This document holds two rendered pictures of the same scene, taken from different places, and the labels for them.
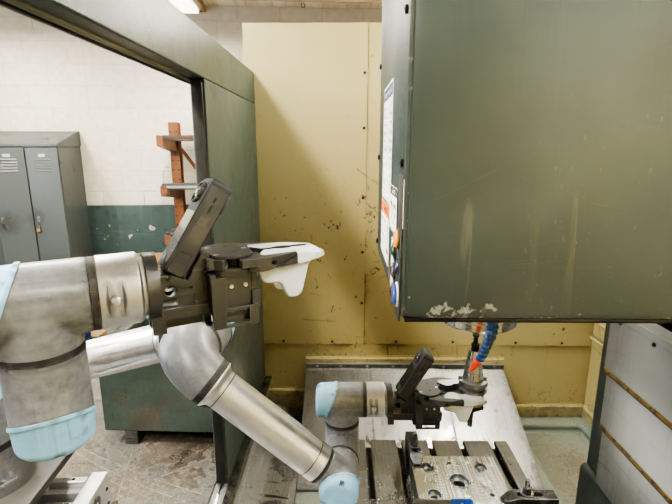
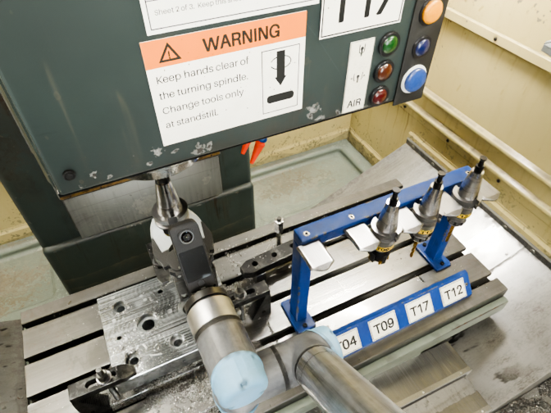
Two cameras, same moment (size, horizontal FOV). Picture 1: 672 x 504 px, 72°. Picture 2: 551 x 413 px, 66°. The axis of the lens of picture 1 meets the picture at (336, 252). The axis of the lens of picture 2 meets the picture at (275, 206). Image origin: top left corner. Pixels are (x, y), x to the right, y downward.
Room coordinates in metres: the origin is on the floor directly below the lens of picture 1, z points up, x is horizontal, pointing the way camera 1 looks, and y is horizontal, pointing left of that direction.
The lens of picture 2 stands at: (0.98, 0.26, 1.88)
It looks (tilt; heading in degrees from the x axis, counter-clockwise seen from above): 46 degrees down; 243
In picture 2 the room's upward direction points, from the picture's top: straight up
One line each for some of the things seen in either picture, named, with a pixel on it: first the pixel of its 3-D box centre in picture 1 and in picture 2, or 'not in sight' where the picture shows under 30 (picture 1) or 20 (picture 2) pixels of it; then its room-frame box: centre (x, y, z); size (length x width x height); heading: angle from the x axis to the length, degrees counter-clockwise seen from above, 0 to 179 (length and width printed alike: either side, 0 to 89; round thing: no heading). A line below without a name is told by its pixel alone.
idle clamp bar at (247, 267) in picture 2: not in sight; (283, 256); (0.63, -0.38, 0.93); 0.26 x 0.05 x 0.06; 4
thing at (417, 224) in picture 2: not in sight; (406, 220); (0.46, -0.16, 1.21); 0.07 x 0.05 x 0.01; 89
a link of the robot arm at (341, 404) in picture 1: (341, 400); (231, 362); (0.92, -0.01, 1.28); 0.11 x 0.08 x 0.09; 89
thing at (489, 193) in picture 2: not in sight; (484, 190); (0.24, -0.16, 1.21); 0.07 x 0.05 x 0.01; 89
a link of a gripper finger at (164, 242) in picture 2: (456, 393); (161, 243); (0.95, -0.27, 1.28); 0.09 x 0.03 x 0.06; 102
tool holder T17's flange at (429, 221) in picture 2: not in sight; (426, 212); (0.40, -0.16, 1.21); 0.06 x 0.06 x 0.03
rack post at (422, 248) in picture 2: not in sight; (447, 222); (0.24, -0.21, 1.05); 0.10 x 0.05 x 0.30; 89
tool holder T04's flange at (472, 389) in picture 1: (472, 383); (170, 213); (0.91, -0.30, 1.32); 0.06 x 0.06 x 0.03
